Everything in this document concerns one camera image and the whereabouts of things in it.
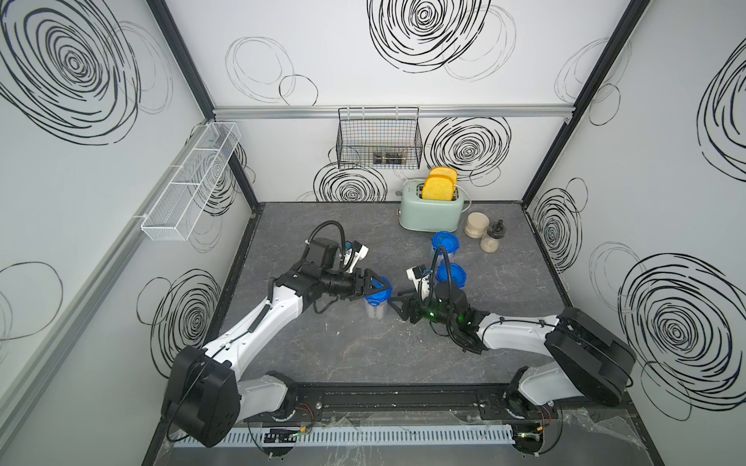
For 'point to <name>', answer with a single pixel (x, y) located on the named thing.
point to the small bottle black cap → (490, 243)
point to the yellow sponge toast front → (437, 188)
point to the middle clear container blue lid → (457, 274)
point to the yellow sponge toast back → (445, 172)
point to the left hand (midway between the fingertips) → (381, 289)
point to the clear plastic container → (375, 312)
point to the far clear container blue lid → (445, 239)
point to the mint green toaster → (428, 216)
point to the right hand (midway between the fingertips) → (394, 298)
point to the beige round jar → (477, 225)
